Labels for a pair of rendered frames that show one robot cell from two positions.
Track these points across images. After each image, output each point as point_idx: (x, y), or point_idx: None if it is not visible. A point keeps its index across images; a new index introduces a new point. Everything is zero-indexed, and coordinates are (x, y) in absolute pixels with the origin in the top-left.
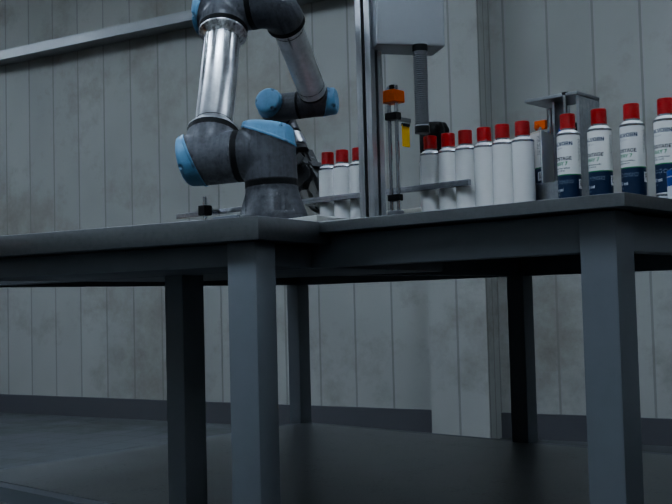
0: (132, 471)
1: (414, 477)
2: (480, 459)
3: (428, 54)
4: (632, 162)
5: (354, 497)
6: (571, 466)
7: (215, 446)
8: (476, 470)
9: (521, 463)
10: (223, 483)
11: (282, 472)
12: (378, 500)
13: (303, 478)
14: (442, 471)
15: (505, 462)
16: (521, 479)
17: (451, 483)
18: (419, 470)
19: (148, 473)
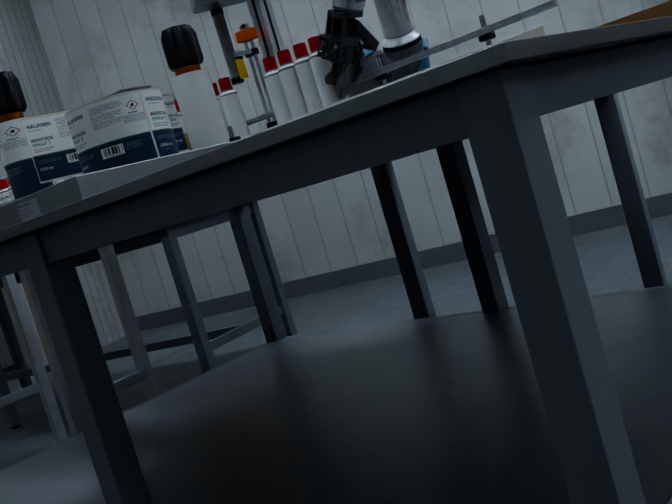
0: (655, 319)
1: (334, 392)
2: (247, 446)
3: (201, 6)
4: None
5: (387, 356)
6: (165, 452)
7: (652, 386)
8: (267, 420)
9: (209, 447)
10: (518, 336)
11: (473, 364)
12: (368, 358)
13: (444, 362)
14: (303, 409)
15: (224, 445)
16: (237, 415)
17: (303, 393)
18: (326, 405)
19: (628, 323)
